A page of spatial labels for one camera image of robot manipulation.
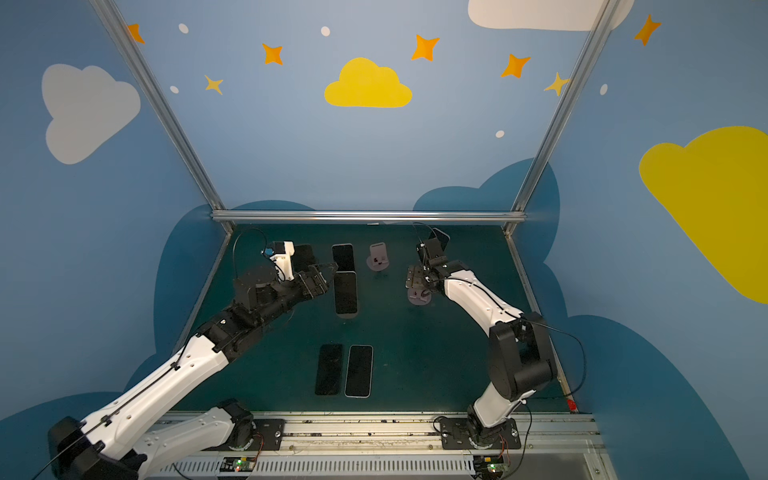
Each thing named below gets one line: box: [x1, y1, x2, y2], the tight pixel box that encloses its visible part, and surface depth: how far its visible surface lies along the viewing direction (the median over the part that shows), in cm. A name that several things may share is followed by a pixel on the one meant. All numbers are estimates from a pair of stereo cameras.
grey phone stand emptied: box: [366, 242, 390, 272], surface depth 107 cm
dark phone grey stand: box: [314, 344, 343, 395], surface depth 85 cm
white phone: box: [344, 345, 374, 399], surface depth 86 cm
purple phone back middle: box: [331, 243, 355, 272], surface depth 100 cm
